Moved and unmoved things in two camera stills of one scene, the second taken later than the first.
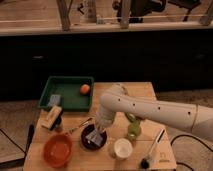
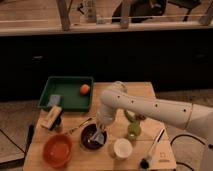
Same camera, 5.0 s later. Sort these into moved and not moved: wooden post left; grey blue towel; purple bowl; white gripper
Moved: grey blue towel
Not moved: white gripper; purple bowl; wooden post left
